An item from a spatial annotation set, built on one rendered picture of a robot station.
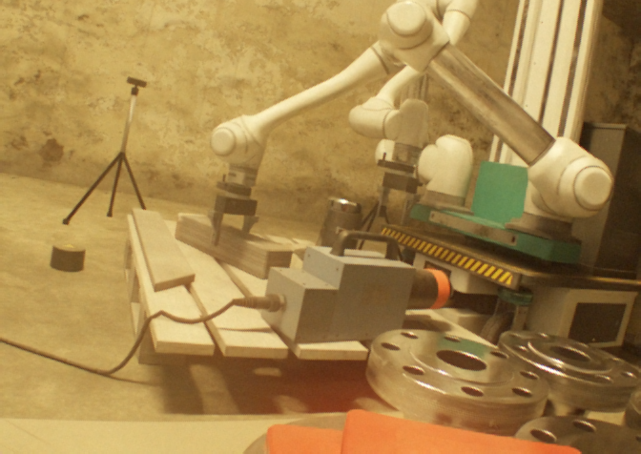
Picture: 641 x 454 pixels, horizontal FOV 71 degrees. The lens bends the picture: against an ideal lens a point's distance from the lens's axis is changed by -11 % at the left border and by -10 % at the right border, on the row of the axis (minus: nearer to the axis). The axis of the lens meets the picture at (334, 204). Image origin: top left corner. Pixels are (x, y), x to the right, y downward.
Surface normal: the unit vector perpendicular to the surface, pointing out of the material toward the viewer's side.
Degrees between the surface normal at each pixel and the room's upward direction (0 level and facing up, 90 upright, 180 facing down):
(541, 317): 90
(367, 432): 0
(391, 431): 0
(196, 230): 90
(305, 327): 90
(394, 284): 90
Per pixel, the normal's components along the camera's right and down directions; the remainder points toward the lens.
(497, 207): -0.85, -0.15
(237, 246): -0.61, -0.07
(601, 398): 0.00, 0.07
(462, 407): -0.21, 0.03
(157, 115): 0.43, 0.16
